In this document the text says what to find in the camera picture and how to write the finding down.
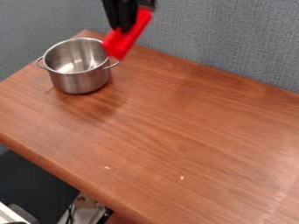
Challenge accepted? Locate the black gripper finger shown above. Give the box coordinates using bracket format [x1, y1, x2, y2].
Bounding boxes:
[101, 0, 119, 29]
[117, 0, 137, 33]

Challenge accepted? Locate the white object at corner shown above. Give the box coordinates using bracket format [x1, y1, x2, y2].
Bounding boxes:
[0, 202, 31, 224]

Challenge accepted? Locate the stainless steel pot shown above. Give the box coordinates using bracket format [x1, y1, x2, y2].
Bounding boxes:
[36, 37, 120, 95]

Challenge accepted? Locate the red block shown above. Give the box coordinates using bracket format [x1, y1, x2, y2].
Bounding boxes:
[103, 8, 152, 60]

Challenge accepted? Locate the white table leg frame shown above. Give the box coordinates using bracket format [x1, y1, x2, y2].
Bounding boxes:
[57, 192, 113, 224]

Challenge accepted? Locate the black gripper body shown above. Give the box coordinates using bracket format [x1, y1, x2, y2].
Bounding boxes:
[137, 0, 156, 11]

